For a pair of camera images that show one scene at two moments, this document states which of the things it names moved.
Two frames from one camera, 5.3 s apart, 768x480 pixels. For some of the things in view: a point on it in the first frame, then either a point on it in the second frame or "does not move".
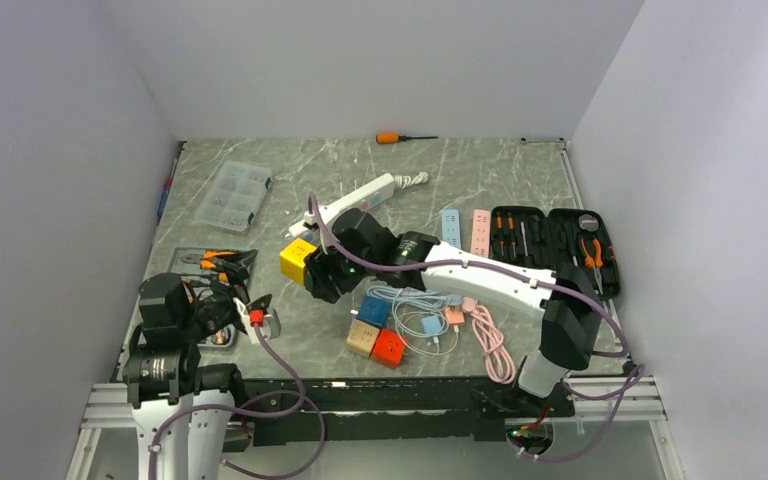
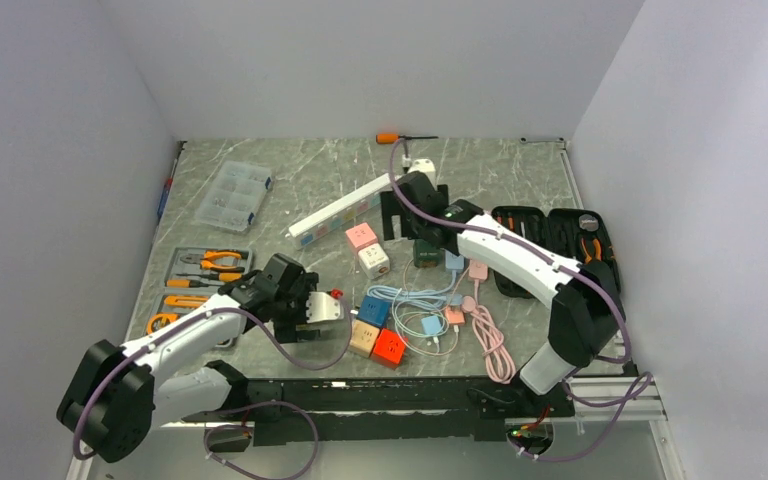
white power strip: (365, 196) does not move
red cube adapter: (389, 349) does not move
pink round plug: (468, 303) does not move
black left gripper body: (218, 308) -> (292, 310)
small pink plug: (455, 317) does not move
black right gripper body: (324, 262) -> (390, 207)
